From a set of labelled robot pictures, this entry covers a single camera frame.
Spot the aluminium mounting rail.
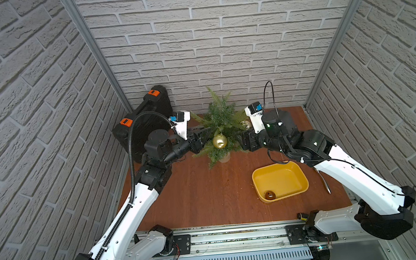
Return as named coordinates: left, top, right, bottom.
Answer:
left=127, top=208, right=395, bottom=260

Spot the shiny gold ball ornament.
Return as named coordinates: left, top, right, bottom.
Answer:
left=212, top=134, right=228, bottom=149

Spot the yellow plastic tray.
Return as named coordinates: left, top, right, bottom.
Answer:
left=251, top=162, right=309, bottom=203

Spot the copper brown ball ornament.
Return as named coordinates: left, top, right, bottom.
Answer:
left=264, top=190, right=277, bottom=201

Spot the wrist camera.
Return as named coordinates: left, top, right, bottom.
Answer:
left=169, top=111, right=191, bottom=140
left=244, top=101, right=265, bottom=134

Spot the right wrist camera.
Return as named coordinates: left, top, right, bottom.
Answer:
left=244, top=101, right=265, bottom=134

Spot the black plastic tool case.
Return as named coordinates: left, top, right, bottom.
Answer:
left=108, top=83, right=180, bottom=166

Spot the beige tree pot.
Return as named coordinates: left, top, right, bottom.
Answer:
left=219, top=152, right=231, bottom=163

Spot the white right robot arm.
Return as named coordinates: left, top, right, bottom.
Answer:
left=240, top=102, right=416, bottom=240

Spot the pale gold ball ornament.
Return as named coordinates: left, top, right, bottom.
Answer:
left=240, top=120, right=252, bottom=130

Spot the metal spoon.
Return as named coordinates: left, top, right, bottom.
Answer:
left=315, top=168, right=332, bottom=194

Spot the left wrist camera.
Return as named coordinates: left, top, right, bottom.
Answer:
left=169, top=111, right=191, bottom=140

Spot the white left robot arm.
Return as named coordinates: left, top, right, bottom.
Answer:
left=74, top=127, right=210, bottom=260

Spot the small green christmas tree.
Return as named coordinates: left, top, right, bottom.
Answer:
left=191, top=87, right=247, bottom=169

